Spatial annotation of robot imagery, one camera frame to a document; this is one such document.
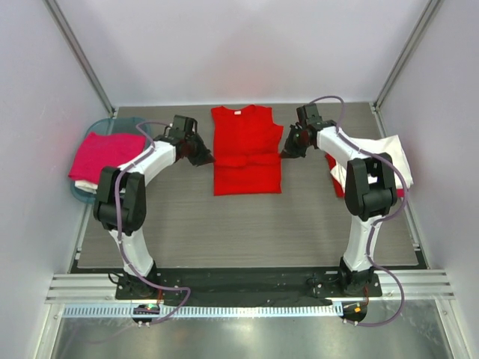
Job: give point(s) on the aluminium frame post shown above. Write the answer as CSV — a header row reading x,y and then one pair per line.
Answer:
x,y
69,36
418,31

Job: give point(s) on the slotted cable duct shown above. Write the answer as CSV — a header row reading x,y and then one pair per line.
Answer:
x,y
146,311

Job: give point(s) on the folded red t-shirt in stack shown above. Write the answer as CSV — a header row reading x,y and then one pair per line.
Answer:
x,y
338,175

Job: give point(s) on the red t-shirt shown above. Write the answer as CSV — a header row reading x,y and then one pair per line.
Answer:
x,y
245,146
338,175

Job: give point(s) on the folded white t-shirt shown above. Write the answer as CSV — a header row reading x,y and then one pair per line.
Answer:
x,y
392,146

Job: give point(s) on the folded pink t-shirt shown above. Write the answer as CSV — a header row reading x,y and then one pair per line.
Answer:
x,y
99,151

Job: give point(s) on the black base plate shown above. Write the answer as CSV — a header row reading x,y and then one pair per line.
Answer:
x,y
263,287

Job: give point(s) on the left aluminium frame post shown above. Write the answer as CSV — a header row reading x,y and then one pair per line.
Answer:
x,y
69,36

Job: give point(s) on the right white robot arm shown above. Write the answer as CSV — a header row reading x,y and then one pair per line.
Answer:
x,y
370,190

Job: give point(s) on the right aluminium frame post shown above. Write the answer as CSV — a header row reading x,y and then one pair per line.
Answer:
x,y
418,31

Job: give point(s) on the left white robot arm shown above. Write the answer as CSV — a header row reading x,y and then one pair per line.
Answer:
x,y
121,203

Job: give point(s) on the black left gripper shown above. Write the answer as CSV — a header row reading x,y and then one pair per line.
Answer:
x,y
195,148

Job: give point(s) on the teal plastic laundry basket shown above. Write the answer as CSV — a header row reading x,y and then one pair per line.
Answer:
x,y
109,126

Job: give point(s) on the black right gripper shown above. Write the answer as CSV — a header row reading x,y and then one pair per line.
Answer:
x,y
295,141

